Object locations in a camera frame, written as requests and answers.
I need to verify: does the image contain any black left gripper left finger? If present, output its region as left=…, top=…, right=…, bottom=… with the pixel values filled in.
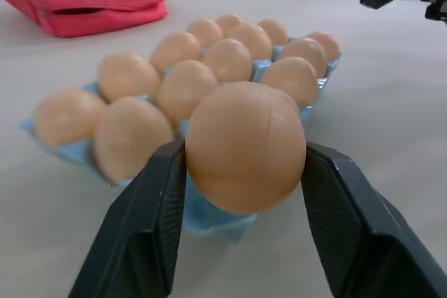
left=68, top=140, right=186, bottom=298

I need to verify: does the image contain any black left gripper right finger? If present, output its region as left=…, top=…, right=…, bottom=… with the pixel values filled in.
left=301, top=142, right=447, bottom=298

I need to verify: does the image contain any tan egg with seam line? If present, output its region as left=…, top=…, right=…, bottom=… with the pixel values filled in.
left=184, top=81, right=308, bottom=214

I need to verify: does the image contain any light blue egg tray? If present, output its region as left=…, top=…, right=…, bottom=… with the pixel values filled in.
left=19, top=35, right=343, bottom=241

